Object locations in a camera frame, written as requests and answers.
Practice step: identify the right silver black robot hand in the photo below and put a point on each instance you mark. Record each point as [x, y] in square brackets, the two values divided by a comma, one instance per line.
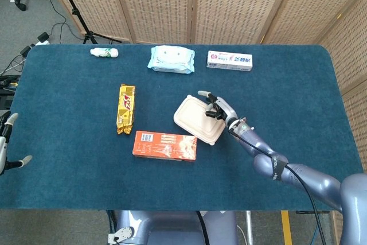
[226, 108]

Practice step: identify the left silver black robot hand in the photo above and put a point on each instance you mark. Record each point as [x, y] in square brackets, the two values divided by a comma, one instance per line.
[3, 147]

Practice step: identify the beige lidded food container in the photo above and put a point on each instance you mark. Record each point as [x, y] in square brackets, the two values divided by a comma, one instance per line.
[195, 118]

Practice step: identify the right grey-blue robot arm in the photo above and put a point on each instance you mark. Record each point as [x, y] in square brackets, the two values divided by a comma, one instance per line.
[309, 176]

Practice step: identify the white toothpaste box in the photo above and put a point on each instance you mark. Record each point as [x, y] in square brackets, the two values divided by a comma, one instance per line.
[229, 61]

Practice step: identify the black equipment box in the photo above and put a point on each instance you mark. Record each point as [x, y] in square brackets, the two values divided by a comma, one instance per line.
[7, 95]

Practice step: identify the orange biscuit box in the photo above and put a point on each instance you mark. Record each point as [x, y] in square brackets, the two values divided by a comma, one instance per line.
[164, 146]

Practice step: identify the light blue wet wipes pack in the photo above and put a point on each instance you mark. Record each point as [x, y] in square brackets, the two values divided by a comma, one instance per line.
[171, 60]

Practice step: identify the blue table cover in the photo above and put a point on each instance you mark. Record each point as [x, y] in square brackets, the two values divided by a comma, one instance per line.
[86, 176]

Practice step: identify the gold snack packet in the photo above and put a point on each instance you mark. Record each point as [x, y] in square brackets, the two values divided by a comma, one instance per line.
[126, 108]

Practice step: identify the white power strip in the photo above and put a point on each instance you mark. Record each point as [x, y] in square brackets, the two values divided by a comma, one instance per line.
[43, 38]

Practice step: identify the grey-blue robot torso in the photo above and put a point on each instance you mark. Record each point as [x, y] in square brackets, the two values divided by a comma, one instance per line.
[172, 227]

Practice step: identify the small white green bottle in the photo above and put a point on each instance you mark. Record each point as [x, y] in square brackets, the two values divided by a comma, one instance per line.
[104, 52]

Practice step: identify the black tripod stand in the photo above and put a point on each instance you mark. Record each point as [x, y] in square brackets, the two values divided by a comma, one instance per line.
[77, 12]

